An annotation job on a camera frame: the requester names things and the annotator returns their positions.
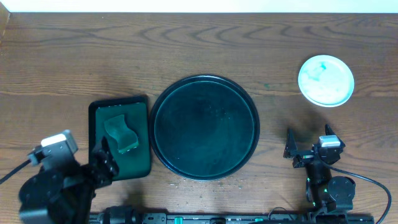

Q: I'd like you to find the dark green sponge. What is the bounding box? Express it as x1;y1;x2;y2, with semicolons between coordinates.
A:
104;114;139;154

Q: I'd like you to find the white plate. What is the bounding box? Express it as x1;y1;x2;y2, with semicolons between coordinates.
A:
297;55;354;108

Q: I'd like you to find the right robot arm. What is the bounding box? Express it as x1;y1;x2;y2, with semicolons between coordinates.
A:
283;125;356;223

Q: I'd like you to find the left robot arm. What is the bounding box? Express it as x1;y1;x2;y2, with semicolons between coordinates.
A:
19;134;119;223

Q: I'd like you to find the green rectangular tray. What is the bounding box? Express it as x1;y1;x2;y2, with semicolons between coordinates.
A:
88;96;151;181

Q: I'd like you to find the round black tray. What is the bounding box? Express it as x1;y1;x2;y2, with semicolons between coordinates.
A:
149;74;260;181

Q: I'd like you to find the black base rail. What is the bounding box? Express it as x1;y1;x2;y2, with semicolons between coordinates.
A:
88;206;375;224

